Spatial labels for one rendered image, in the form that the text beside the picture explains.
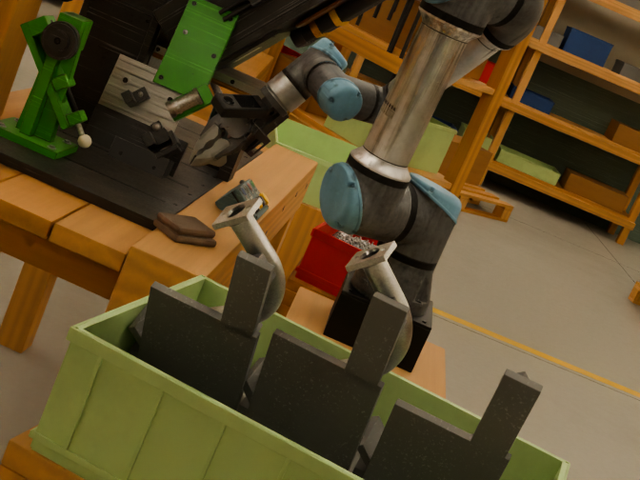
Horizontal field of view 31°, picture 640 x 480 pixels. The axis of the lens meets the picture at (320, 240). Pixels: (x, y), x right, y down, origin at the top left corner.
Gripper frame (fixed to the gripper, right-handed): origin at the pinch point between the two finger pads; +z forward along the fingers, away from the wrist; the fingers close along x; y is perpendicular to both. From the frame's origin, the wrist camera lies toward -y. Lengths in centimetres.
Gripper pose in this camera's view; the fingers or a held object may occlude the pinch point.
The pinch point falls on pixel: (193, 159)
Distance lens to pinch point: 232.5
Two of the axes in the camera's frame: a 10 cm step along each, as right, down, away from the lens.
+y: 3.4, 3.1, 8.9
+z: -7.8, 6.2, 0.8
